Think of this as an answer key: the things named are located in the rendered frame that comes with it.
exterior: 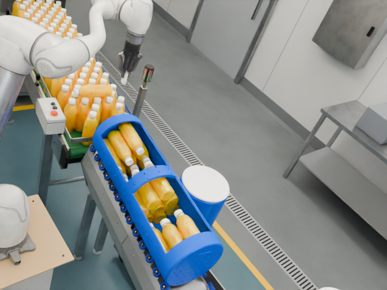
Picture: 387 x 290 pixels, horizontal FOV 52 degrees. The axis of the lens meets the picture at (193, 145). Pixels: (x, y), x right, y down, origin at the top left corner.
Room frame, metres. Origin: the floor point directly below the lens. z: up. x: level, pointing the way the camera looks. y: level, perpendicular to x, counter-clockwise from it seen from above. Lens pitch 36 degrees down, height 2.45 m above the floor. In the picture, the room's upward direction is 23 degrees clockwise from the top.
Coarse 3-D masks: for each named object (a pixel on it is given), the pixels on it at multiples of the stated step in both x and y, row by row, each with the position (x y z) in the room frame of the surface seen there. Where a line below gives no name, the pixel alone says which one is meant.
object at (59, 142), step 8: (32, 72) 2.20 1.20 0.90; (24, 80) 2.26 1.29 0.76; (32, 80) 2.13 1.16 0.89; (32, 88) 2.12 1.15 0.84; (40, 88) 2.07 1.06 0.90; (32, 96) 2.11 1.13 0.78; (40, 96) 1.99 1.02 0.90; (8, 120) 2.60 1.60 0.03; (56, 136) 1.73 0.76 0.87; (56, 144) 1.72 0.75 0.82; (64, 144) 1.67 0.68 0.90; (56, 152) 1.70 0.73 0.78; (64, 152) 1.62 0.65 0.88; (64, 160) 1.61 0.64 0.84; (72, 160) 1.77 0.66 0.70; (80, 160) 1.80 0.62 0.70; (48, 168) 1.84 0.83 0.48; (64, 168) 1.60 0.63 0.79; (48, 176) 1.85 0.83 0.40; (48, 184) 1.86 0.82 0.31; (56, 184) 1.90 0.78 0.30
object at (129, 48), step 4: (124, 44) 1.70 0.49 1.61; (128, 44) 1.68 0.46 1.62; (132, 44) 1.68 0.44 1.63; (140, 44) 1.71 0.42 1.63; (124, 48) 1.69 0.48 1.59; (128, 48) 1.68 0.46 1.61; (132, 48) 1.68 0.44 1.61; (136, 48) 1.69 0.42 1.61; (124, 52) 1.68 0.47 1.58; (128, 52) 1.70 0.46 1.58; (132, 52) 1.71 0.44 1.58; (136, 52) 1.73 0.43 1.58
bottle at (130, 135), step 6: (120, 126) 1.66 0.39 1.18; (126, 126) 1.65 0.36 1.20; (132, 126) 1.69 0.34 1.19; (120, 132) 1.64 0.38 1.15; (126, 132) 1.61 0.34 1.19; (132, 132) 1.62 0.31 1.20; (126, 138) 1.59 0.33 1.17; (132, 138) 1.58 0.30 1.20; (138, 138) 1.59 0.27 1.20; (132, 144) 1.55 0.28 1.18; (138, 144) 1.56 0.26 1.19
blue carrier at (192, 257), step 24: (120, 120) 1.64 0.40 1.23; (96, 144) 1.56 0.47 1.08; (168, 168) 1.45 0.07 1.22; (120, 192) 1.32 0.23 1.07; (144, 216) 1.18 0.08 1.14; (168, 216) 1.38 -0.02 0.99; (192, 216) 1.35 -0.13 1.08; (144, 240) 1.13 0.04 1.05; (192, 240) 1.09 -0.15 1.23; (216, 240) 1.15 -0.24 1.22; (168, 264) 1.00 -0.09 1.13; (192, 264) 1.07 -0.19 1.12
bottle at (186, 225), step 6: (180, 216) 1.22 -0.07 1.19; (186, 216) 1.22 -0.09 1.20; (180, 222) 1.19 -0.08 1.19; (186, 222) 1.19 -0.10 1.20; (192, 222) 1.20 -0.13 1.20; (180, 228) 1.17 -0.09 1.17; (186, 228) 1.16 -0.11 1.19; (192, 228) 1.17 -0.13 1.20; (186, 234) 1.14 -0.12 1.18; (192, 234) 1.14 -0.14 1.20
